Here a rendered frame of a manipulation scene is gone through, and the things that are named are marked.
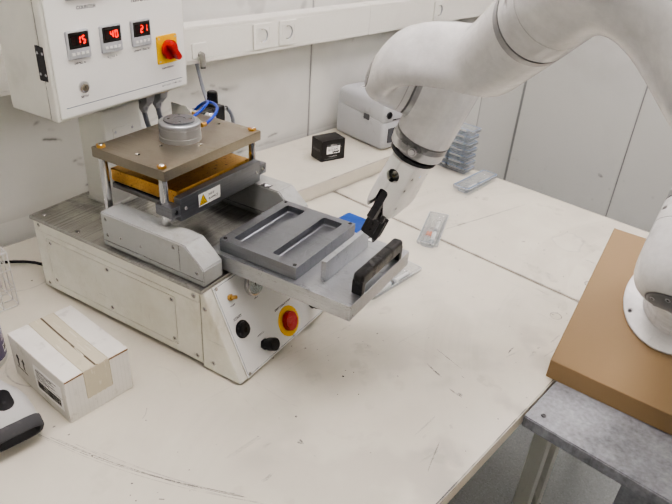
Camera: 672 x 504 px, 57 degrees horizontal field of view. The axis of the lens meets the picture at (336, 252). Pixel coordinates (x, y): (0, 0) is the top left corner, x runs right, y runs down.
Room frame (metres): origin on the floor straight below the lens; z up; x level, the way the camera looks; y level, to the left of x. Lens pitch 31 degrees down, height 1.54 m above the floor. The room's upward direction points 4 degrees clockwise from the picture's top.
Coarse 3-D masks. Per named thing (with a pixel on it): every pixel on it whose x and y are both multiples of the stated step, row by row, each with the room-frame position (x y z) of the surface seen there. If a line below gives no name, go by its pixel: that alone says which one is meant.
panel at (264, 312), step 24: (216, 288) 0.90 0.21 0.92; (240, 288) 0.94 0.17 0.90; (264, 288) 0.99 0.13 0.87; (240, 312) 0.92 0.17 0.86; (264, 312) 0.96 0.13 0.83; (312, 312) 1.06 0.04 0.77; (240, 336) 0.89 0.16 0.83; (264, 336) 0.93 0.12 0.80; (288, 336) 0.98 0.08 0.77; (240, 360) 0.86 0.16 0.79; (264, 360) 0.90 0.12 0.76
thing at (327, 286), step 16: (352, 240) 0.95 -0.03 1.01; (224, 256) 0.93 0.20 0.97; (336, 256) 0.90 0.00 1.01; (352, 256) 0.95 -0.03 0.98; (368, 256) 0.97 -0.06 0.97; (240, 272) 0.91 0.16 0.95; (256, 272) 0.90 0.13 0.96; (272, 272) 0.89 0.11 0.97; (320, 272) 0.90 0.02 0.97; (336, 272) 0.90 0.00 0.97; (352, 272) 0.91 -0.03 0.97; (384, 272) 0.92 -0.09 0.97; (272, 288) 0.88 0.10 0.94; (288, 288) 0.86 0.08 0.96; (304, 288) 0.85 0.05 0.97; (320, 288) 0.85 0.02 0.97; (336, 288) 0.85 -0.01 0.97; (368, 288) 0.86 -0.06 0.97; (320, 304) 0.83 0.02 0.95; (336, 304) 0.82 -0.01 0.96; (352, 304) 0.81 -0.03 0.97
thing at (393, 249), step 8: (392, 240) 0.96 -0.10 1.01; (400, 240) 0.96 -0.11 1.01; (384, 248) 0.93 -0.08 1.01; (392, 248) 0.93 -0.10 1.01; (400, 248) 0.96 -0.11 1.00; (376, 256) 0.90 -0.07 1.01; (384, 256) 0.91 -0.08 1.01; (392, 256) 0.93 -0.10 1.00; (400, 256) 0.96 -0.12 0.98; (368, 264) 0.87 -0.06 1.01; (376, 264) 0.88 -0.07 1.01; (384, 264) 0.90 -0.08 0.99; (360, 272) 0.85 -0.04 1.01; (368, 272) 0.85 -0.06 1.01; (376, 272) 0.88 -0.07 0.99; (352, 280) 0.85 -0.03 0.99; (360, 280) 0.84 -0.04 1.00; (368, 280) 0.85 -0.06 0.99; (352, 288) 0.84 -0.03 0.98; (360, 288) 0.84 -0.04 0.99
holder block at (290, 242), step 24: (264, 216) 1.04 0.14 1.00; (288, 216) 1.08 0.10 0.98; (312, 216) 1.06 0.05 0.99; (240, 240) 0.97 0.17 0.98; (264, 240) 0.95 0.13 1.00; (288, 240) 0.96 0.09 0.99; (312, 240) 0.99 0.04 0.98; (336, 240) 0.98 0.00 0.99; (264, 264) 0.90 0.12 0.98; (288, 264) 0.88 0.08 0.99; (312, 264) 0.91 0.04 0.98
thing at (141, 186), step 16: (224, 160) 1.15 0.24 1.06; (240, 160) 1.16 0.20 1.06; (112, 176) 1.07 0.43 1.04; (128, 176) 1.05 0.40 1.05; (144, 176) 1.05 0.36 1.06; (192, 176) 1.06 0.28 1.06; (208, 176) 1.07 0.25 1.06; (128, 192) 1.05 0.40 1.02; (144, 192) 1.04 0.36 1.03; (176, 192) 0.99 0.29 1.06
